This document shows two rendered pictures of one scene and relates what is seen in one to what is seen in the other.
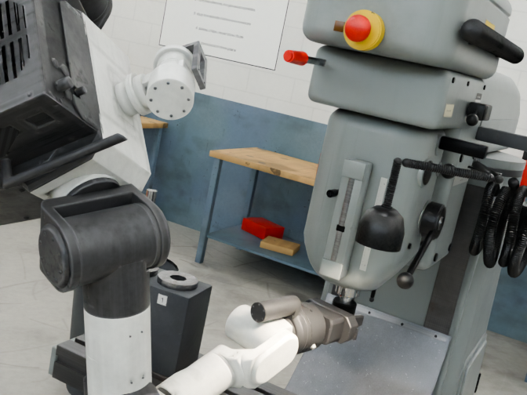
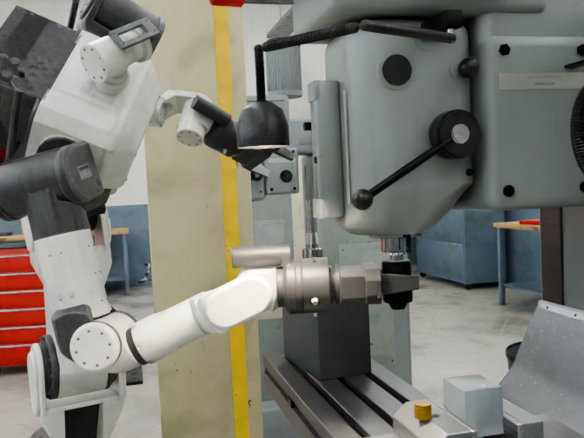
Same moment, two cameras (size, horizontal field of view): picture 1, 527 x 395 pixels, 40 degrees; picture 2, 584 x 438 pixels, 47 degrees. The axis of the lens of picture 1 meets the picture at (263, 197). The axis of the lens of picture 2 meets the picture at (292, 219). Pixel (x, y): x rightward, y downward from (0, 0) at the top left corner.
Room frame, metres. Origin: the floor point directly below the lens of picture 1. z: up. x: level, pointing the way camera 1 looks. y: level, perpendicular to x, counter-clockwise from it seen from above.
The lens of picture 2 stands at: (0.55, -0.92, 1.39)
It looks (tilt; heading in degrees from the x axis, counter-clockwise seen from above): 3 degrees down; 51
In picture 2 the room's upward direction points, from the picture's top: 3 degrees counter-clockwise
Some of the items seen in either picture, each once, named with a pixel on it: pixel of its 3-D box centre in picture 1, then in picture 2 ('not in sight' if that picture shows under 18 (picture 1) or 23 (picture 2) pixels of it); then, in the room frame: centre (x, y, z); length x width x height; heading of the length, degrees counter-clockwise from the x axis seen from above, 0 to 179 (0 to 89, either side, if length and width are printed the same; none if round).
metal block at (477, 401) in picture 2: not in sight; (472, 405); (1.25, -0.41, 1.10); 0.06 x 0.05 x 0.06; 64
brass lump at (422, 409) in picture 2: not in sight; (422, 410); (1.18, -0.38, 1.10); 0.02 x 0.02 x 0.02
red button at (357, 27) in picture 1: (358, 28); not in sight; (1.11, -0.09, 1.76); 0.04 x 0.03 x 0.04; 65
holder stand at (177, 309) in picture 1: (150, 313); (323, 321); (1.53, 0.19, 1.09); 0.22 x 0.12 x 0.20; 71
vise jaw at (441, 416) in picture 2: not in sight; (433, 431); (1.20, -0.38, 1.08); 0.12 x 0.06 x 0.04; 64
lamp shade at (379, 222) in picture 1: (382, 225); (262, 123); (1.10, -0.19, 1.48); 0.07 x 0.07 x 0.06
